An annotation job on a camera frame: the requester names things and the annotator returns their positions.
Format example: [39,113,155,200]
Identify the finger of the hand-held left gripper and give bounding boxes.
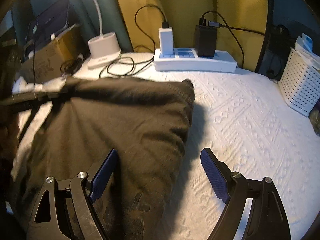
[0,90,72,113]

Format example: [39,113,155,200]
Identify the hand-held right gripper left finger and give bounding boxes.
[27,148,118,240]

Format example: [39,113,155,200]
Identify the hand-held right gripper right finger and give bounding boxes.
[200,148,292,240]

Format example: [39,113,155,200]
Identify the brown t-shirt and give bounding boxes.
[11,77,196,240]

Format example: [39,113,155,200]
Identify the white crumpled cloth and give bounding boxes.
[12,76,67,93]

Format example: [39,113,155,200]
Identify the cardboard box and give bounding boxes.
[19,24,84,85]

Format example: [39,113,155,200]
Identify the white tablet stand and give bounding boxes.
[29,33,59,57]

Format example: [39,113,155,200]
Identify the black tablet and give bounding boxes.
[24,0,70,53]

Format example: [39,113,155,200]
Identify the white desk lamp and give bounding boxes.
[50,0,122,68]

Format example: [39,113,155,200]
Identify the dark teal curtain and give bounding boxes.
[11,0,133,53]

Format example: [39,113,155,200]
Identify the white power strip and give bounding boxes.
[153,47,237,72]

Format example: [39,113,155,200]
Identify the white perforated basket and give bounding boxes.
[279,47,320,117]

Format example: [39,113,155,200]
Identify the black charger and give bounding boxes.
[195,17,217,57]

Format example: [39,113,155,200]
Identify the white charger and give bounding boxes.
[159,21,173,55]

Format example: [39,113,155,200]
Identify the blue white packet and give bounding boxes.
[295,33,314,55]

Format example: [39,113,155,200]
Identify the yellow curtain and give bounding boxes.
[112,0,272,72]

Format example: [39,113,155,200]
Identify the bundled black cable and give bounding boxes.
[61,54,84,77]

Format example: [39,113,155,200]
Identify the black charging cable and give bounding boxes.
[200,11,245,68]
[99,5,169,77]
[209,21,265,36]

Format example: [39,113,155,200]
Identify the black window frame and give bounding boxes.
[255,0,275,74]

